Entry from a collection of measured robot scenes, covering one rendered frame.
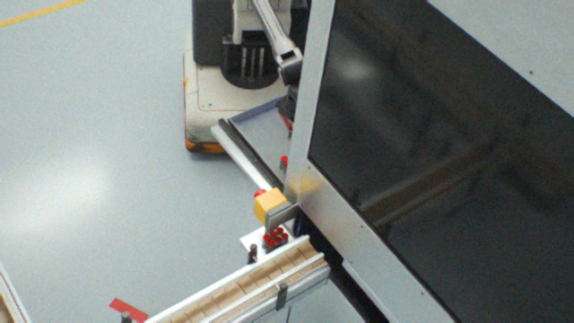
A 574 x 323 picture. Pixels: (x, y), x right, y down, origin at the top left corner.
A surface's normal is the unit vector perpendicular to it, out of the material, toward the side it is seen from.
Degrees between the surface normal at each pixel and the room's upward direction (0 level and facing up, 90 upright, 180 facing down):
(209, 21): 90
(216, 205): 0
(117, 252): 0
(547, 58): 90
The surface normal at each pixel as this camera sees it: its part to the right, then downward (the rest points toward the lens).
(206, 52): 0.11, 0.76
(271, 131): 0.10, -0.65
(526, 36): -0.81, 0.39
